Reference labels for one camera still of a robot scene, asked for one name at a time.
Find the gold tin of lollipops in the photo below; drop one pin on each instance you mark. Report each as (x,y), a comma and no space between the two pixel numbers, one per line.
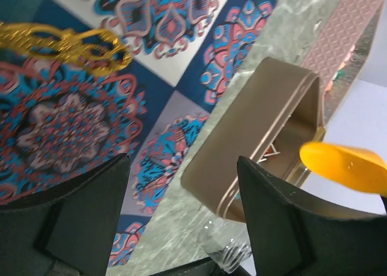
(275,113)

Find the patterned mandala placemat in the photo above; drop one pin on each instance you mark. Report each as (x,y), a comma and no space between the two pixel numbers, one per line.
(59,121)

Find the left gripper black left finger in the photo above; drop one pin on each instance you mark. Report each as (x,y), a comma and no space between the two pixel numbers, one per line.
(71,224)

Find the gold fork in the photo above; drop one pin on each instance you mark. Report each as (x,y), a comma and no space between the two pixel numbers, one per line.
(98,51)

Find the pink tin of star candies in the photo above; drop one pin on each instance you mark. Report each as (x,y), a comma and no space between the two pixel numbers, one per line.
(341,50)

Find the yellow plastic scoop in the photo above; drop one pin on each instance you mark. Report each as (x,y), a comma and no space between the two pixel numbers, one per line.
(356,168)

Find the clear glass jar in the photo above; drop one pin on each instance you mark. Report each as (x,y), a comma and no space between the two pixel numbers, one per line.
(226,242)

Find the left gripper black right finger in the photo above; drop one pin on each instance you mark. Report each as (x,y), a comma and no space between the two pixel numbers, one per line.
(293,232)

